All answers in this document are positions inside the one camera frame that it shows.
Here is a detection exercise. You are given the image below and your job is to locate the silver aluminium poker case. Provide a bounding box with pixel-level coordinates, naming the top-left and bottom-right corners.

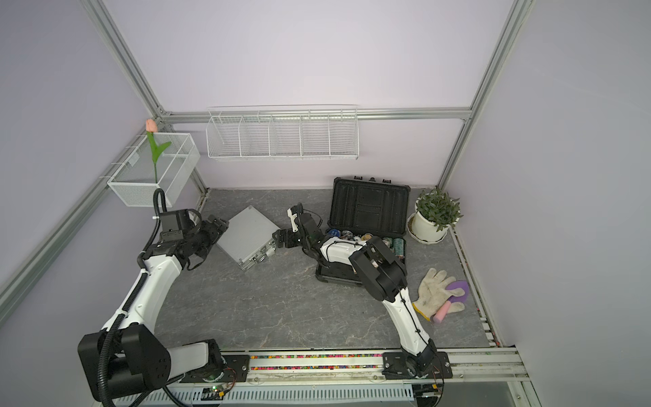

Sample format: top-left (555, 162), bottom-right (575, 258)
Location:
top-left (217, 205), bottom-right (279, 271)

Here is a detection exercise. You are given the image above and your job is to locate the dark grey poker case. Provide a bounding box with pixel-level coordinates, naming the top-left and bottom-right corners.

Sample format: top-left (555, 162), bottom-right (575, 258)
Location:
top-left (314, 175), bottom-right (412, 287)

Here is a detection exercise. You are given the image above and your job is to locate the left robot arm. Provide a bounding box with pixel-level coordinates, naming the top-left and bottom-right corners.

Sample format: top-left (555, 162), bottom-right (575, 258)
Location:
top-left (77, 188), bottom-right (229, 406)

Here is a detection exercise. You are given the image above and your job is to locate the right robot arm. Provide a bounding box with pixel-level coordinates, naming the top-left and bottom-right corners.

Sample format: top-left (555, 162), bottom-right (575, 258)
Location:
top-left (272, 205), bottom-right (439, 378)

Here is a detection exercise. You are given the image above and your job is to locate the pile of poker chips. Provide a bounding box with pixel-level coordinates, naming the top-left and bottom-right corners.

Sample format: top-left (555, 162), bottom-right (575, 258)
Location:
top-left (327, 228), bottom-right (405, 259)

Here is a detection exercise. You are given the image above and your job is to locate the artificial pink tulip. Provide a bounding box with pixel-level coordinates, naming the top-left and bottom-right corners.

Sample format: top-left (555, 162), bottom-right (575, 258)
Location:
top-left (145, 119), bottom-right (171, 183)

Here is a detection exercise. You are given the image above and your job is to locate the potted green plant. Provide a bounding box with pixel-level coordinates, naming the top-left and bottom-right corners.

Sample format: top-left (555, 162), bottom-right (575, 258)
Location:
top-left (407, 186), bottom-right (463, 245)

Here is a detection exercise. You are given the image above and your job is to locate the white work glove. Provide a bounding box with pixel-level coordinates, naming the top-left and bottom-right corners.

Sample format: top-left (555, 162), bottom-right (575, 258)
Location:
top-left (413, 268), bottom-right (466, 322)

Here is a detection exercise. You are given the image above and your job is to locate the pink cylinder object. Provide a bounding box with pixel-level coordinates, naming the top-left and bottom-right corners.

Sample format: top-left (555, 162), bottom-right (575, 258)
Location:
top-left (432, 300), bottom-right (452, 323)

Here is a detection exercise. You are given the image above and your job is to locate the purple curved object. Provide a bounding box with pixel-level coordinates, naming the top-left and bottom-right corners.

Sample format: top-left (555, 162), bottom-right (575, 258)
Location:
top-left (446, 280), bottom-right (470, 304)

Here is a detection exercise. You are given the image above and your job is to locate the white mesh wall basket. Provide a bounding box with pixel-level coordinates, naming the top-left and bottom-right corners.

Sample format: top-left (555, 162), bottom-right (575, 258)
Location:
top-left (107, 133), bottom-right (200, 208)

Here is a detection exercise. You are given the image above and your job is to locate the white wire wall shelf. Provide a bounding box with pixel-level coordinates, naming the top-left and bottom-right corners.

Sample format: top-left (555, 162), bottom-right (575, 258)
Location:
top-left (206, 104), bottom-right (360, 161)

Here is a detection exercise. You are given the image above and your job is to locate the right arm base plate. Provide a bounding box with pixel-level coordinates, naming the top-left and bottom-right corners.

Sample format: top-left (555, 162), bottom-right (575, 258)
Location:
top-left (381, 351), bottom-right (453, 380)

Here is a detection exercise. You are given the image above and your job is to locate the aluminium front rail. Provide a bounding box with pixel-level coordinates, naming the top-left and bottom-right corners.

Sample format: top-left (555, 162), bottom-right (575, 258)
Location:
top-left (98, 348), bottom-right (532, 390)

